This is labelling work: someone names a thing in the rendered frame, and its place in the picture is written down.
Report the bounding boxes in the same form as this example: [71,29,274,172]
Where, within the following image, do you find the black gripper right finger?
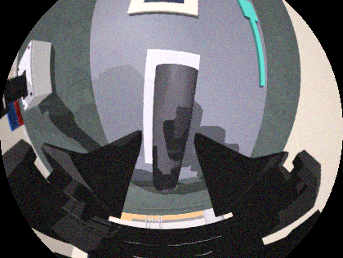
[194,133,290,217]

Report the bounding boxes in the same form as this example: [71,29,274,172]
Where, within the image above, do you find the teal flat spatula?
[237,0,265,86]

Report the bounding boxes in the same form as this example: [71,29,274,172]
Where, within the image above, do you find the white square tile with dark blue centre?
[128,0,198,16]

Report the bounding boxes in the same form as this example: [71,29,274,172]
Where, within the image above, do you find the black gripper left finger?
[42,130,142,219]

